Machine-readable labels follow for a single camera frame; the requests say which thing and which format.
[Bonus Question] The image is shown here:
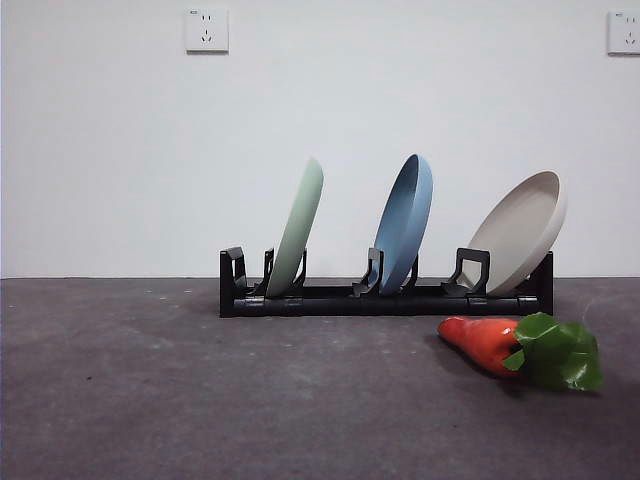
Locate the green plate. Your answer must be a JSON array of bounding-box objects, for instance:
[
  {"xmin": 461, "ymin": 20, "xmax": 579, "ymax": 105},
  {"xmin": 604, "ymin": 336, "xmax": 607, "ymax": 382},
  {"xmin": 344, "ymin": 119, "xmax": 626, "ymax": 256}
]
[{"xmin": 264, "ymin": 156, "xmax": 325, "ymax": 300}]

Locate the orange carrot with green leaves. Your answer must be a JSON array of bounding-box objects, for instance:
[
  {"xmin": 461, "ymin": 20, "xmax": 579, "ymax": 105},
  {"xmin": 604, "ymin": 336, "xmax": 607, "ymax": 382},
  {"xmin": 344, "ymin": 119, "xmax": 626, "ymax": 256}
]
[{"xmin": 437, "ymin": 311, "xmax": 605, "ymax": 394}]

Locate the black plate rack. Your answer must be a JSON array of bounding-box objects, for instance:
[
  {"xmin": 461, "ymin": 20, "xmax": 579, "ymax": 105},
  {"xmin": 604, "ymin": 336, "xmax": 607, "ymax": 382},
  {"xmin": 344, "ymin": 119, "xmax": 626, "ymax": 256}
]
[{"xmin": 218, "ymin": 246, "xmax": 555, "ymax": 319}]

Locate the blue plate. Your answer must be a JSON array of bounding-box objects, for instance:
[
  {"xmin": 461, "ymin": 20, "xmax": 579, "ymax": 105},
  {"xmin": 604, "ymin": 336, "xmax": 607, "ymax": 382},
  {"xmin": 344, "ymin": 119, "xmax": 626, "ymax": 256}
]
[{"xmin": 373, "ymin": 153, "xmax": 435, "ymax": 296}]

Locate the beige plate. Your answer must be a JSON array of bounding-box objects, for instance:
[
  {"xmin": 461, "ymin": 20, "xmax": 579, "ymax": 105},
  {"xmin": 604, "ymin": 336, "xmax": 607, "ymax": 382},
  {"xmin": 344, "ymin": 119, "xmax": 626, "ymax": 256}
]
[{"xmin": 464, "ymin": 170, "xmax": 569, "ymax": 297}]

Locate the white wall socket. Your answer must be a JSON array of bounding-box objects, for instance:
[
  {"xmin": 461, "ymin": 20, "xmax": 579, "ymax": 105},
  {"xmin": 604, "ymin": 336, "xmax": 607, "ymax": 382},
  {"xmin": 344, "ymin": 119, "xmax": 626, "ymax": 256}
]
[
  {"xmin": 607, "ymin": 10, "xmax": 640, "ymax": 57},
  {"xmin": 185, "ymin": 7, "xmax": 231, "ymax": 55}
]

